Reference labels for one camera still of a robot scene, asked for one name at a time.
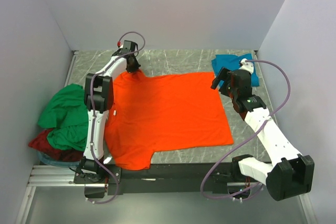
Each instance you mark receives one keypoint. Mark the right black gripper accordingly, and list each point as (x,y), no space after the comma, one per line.
(223,74)

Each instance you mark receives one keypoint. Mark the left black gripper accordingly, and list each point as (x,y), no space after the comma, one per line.
(136,67)

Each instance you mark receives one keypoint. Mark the orange t-shirt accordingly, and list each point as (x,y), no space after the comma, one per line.
(163,113)

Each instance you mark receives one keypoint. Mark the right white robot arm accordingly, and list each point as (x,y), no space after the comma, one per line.
(289,173)

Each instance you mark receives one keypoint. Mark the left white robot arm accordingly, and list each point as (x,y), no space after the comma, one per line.
(98,99)

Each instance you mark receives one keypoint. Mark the folded blue t-shirt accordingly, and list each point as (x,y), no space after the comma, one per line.
(232,62)

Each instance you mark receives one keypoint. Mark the green t-shirt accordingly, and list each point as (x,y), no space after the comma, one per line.
(67,116)

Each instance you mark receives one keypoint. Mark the dark red t-shirt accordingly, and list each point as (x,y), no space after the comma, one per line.
(40,143)

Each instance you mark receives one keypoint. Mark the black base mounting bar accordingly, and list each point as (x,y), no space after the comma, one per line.
(159,178)

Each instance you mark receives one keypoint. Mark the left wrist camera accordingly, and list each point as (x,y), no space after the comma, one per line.
(120,45)

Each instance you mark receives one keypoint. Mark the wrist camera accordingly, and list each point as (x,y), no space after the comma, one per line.
(246,65)
(120,45)

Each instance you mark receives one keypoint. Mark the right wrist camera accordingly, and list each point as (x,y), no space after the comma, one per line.
(246,65)

